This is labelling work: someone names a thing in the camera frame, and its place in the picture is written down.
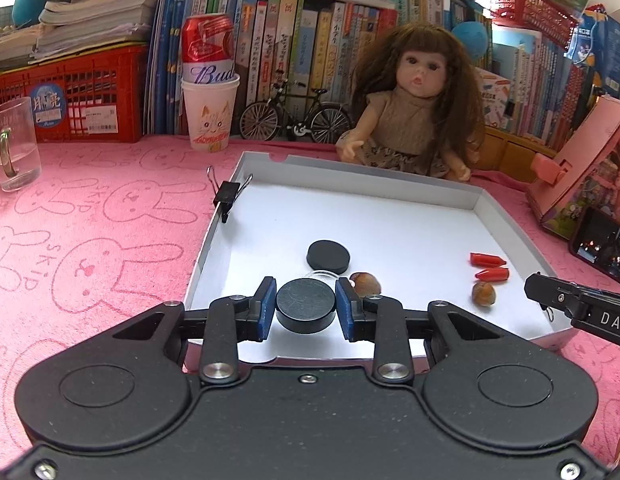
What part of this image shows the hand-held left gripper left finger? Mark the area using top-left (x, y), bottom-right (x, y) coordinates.
top-left (112, 276), bottom-right (278, 386)

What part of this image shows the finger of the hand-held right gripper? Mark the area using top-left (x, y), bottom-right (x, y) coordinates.
top-left (524, 272), bottom-right (591, 321)

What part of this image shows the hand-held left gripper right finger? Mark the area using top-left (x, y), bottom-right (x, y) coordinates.
top-left (335, 277), bottom-right (501, 386)

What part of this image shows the brown hazelnut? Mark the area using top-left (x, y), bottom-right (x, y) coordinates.
top-left (471, 281), bottom-right (498, 307)
top-left (350, 271), bottom-right (381, 297)

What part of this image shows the scratched black round disc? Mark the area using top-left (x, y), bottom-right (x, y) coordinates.
top-left (275, 277), bottom-right (338, 335)

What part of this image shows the clear round plastic cap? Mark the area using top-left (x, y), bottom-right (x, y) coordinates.
top-left (302, 267), bottom-right (343, 283)

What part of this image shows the matte black round disc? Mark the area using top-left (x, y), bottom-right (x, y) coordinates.
top-left (306, 240), bottom-right (351, 276)

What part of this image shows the white cardboard box lid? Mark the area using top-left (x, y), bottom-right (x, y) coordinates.
top-left (182, 151), bottom-right (576, 365)

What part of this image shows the black smartphone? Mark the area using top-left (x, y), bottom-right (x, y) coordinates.
top-left (569, 205), bottom-right (620, 288)

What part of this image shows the black binder clip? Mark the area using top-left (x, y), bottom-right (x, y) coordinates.
top-left (206, 166), bottom-right (254, 224)

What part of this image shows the wooden drawer box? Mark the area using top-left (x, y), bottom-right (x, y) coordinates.
top-left (482, 125), bottom-right (561, 186)

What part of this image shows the pink cardboard house box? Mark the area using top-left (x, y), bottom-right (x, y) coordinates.
top-left (527, 95), bottom-right (620, 241)

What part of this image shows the black model bicycle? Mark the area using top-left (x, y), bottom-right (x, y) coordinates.
top-left (238, 80), bottom-right (353, 145)

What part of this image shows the white paper cup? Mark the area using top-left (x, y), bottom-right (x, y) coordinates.
top-left (181, 72), bottom-right (241, 153)

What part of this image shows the row of children's paperbacks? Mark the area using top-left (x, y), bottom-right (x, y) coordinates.
top-left (490, 25), bottom-right (598, 148)

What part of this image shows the white printed box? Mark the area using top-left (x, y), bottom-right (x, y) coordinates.
top-left (475, 67), bottom-right (511, 131)

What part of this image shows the pink bunny print mat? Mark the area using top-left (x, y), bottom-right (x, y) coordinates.
top-left (0, 135), bottom-right (620, 480)

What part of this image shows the brown-haired doll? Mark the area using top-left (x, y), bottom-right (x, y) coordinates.
top-left (335, 24), bottom-right (486, 183)

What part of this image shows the blue printed box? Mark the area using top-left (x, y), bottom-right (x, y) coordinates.
top-left (565, 2), bottom-right (620, 96)

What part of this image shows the row of colourful books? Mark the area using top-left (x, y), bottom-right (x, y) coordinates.
top-left (210, 0), bottom-right (493, 133)

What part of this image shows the blue and white plush toy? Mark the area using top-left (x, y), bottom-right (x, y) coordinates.
top-left (422, 0), bottom-right (493, 61)

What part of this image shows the row of thin blue books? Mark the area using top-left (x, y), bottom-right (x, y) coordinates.
top-left (142, 0), bottom-right (213, 137)

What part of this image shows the red beer can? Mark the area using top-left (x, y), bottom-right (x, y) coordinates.
top-left (181, 12), bottom-right (237, 85)

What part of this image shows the red plastic basket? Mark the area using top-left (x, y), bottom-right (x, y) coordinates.
top-left (487, 0), bottom-right (578, 46)

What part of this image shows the red plastic crate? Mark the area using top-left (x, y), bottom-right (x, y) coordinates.
top-left (0, 42), bottom-right (149, 143)

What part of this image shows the glass mug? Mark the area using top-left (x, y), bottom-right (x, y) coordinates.
top-left (0, 97), bottom-right (43, 193)

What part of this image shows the stack of worn books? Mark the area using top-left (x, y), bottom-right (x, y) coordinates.
top-left (0, 0), bottom-right (165, 66)

